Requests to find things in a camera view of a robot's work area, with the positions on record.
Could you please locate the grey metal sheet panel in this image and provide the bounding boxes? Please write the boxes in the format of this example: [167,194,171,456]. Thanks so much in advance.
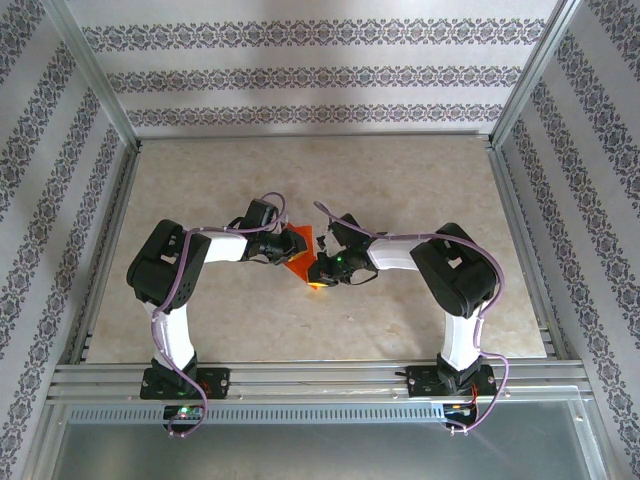
[47,399,609,480]

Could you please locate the controller board with green light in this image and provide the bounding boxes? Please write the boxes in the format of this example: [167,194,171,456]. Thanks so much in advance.
[163,404,206,422]

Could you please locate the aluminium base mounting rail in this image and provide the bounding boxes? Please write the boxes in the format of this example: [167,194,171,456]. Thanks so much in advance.
[47,360,594,404]

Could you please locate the aluminium rail along patterned wall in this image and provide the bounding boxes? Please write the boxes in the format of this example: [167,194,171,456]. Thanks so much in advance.
[135,130,496,144]

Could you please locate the grey slotted cable duct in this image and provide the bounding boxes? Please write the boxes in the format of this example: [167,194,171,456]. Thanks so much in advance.
[67,403,446,426]

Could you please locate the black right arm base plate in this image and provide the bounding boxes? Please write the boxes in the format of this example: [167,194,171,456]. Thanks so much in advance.
[407,364,499,400]

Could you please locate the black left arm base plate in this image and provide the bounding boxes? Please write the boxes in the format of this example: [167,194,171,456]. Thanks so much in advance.
[139,367,232,401]

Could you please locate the aluminium side rail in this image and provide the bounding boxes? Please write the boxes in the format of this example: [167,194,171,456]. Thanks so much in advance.
[487,142,571,361]
[69,142,144,366]

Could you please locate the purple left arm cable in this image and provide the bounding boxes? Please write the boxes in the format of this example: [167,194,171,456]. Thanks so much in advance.
[151,192,287,440]

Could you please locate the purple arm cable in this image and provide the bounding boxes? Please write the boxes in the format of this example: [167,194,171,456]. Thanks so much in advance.
[313,199,514,436]
[151,192,287,440]

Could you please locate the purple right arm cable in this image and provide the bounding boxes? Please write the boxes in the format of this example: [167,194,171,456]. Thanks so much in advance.
[313,199,514,436]

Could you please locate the aluminium frame post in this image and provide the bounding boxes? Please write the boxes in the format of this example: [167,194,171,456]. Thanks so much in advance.
[42,0,140,146]
[492,0,596,146]

